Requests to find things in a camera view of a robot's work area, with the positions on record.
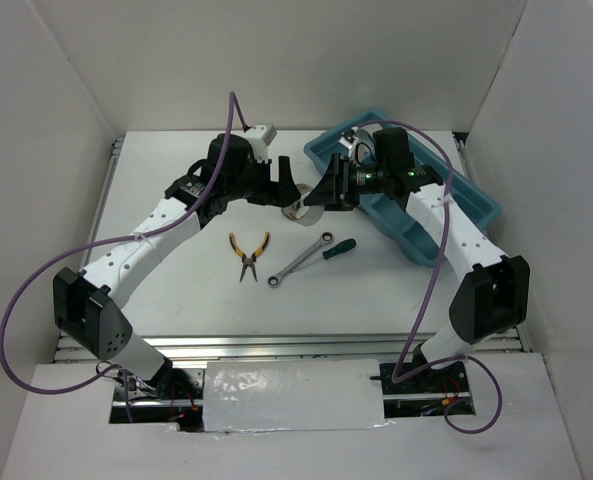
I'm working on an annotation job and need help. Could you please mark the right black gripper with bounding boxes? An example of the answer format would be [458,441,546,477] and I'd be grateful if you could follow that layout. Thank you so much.
[304,151,390,211]

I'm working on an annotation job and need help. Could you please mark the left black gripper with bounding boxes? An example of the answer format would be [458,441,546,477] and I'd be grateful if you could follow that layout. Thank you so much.
[224,153,300,208]

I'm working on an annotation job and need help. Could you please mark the small white tape roll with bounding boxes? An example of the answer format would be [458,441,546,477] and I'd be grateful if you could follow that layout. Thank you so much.
[281,183,325,227]

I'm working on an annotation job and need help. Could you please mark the silver ratchet wrench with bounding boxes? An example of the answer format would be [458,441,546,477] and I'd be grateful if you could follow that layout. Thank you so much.
[267,232,334,288]

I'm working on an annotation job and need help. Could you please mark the long green screwdriver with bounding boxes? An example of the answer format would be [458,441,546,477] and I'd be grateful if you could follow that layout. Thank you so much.
[302,238,357,268]

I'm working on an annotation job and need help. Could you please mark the yellow black needle-nose pliers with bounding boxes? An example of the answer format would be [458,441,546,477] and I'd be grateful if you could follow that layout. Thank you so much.
[228,230,272,284]

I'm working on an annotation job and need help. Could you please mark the clear packing tape roll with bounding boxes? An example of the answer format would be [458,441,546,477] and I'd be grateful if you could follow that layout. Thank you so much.
[352,128,375,163]

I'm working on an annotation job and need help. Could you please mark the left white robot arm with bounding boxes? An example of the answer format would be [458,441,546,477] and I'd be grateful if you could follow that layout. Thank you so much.
[53,125,300,399]

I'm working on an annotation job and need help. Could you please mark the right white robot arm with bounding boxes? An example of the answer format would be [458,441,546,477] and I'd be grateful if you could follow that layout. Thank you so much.
[304,127,530,392]

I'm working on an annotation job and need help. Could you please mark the teal plastic organizer tray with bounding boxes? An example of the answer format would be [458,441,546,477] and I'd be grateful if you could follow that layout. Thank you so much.
[303,105,502,269]

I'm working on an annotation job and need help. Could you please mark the white foil cover plate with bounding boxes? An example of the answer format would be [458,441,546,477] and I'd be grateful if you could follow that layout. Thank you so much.
[203,359,384,433]

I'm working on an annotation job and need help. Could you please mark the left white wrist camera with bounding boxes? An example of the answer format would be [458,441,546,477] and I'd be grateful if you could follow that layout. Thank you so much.
[242,124,277,163]

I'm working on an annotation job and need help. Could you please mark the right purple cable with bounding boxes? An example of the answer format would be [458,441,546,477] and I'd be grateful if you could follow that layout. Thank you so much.
[344,119,502,435]

